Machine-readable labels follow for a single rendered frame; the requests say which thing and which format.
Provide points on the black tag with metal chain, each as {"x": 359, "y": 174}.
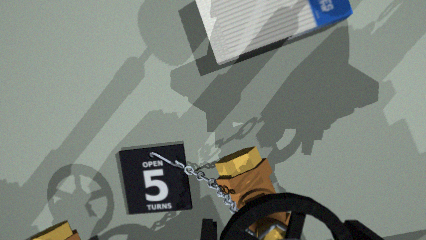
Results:
{"x": 161, "y": 183}

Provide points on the bag of cable ties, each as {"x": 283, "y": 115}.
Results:
{"x": 237, "y": 28}

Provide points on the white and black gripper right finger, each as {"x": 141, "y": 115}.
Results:
{"x": 360, "y": 231}

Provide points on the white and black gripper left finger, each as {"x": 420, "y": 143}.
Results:
{"x": 208, "y": 230}

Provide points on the dark grey pipe manifold with clamps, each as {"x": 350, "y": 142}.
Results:
{"x": 245, "y": 176}

